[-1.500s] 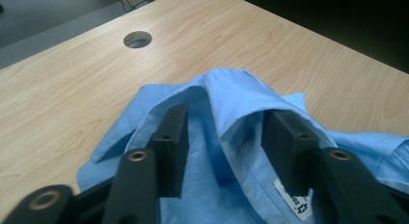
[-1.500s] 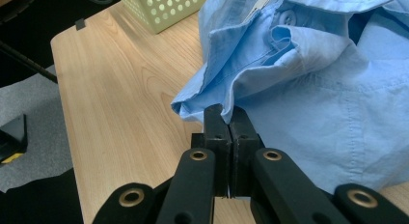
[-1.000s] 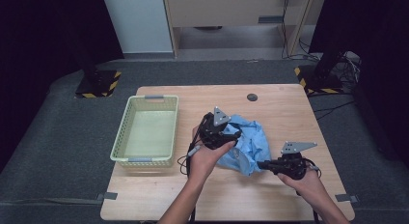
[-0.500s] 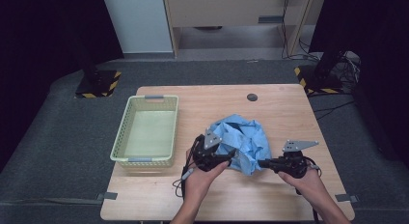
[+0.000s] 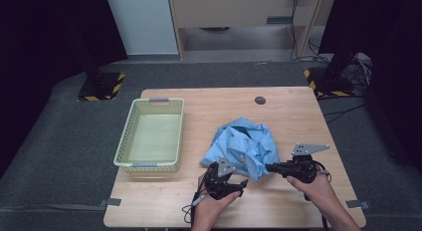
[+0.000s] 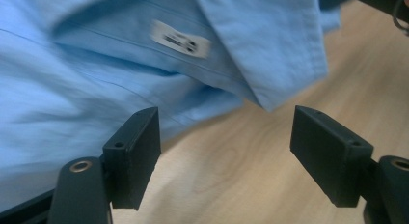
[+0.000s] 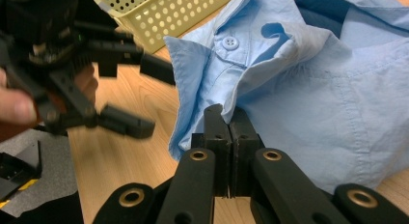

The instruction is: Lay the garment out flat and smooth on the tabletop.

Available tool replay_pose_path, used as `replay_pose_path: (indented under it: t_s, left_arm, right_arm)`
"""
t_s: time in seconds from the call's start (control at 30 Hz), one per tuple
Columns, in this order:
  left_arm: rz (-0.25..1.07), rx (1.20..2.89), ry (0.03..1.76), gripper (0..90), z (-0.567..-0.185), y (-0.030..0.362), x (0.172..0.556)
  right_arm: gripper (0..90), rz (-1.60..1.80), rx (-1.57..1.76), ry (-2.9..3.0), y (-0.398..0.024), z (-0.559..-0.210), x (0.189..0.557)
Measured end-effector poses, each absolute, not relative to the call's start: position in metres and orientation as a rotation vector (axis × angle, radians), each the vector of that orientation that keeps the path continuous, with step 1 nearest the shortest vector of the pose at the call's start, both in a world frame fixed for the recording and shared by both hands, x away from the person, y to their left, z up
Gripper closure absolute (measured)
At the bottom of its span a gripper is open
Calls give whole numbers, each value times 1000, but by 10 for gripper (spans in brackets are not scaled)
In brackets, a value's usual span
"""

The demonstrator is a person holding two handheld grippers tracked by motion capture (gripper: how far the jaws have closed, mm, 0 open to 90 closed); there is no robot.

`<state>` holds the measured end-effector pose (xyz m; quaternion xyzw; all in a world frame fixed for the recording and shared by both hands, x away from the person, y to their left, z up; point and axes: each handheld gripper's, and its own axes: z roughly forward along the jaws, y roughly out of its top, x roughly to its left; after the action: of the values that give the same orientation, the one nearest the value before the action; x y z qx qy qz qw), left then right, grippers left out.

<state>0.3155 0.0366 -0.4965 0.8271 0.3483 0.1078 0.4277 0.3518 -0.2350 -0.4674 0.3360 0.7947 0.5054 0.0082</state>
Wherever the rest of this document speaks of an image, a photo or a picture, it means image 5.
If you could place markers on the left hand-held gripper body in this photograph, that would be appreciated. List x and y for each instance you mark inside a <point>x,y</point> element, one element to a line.
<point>219,181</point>

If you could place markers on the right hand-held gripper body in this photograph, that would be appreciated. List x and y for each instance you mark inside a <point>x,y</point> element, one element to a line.
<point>302,166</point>

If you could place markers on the light blue shirt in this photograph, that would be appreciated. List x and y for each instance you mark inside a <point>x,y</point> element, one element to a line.
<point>244,148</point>

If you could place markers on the green plastic basket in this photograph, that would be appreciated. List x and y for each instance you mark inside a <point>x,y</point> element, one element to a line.
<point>132,134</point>

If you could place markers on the person's left hand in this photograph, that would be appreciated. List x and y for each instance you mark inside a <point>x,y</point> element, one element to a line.
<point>212,207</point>

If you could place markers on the person's right hand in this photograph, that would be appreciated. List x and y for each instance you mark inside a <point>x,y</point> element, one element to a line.
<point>315,192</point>

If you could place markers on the black round table grommet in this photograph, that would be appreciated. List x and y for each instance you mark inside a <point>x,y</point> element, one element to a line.
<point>260,100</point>

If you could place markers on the grey tape strip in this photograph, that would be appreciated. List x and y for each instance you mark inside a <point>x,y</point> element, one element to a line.
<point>358,203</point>
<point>111,202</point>

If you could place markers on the black stand with striped base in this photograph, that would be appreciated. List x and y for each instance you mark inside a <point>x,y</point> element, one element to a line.
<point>328,83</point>
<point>99,88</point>

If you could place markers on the dark curtain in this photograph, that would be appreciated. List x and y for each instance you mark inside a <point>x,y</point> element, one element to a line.
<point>49,42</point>
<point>391,42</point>

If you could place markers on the beige wooden desk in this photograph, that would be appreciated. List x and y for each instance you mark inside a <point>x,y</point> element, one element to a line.
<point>232,10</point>

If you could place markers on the white panel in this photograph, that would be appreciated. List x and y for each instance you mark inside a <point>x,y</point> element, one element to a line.
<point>142,22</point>

